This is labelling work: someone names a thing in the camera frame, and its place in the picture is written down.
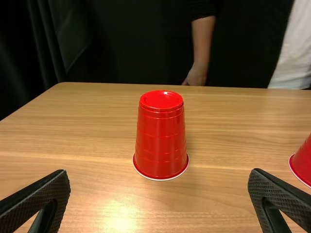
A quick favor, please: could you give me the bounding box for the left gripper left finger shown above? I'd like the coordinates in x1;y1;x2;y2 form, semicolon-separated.
0;169;71;233

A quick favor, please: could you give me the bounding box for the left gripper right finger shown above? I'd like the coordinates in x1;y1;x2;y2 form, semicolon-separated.
247;167;311;233

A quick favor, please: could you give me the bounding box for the red cup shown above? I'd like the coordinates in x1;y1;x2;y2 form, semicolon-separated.
132;90;190;182
288;132;311;189

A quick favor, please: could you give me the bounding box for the person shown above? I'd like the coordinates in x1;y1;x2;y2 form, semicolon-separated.
179;0;311;90

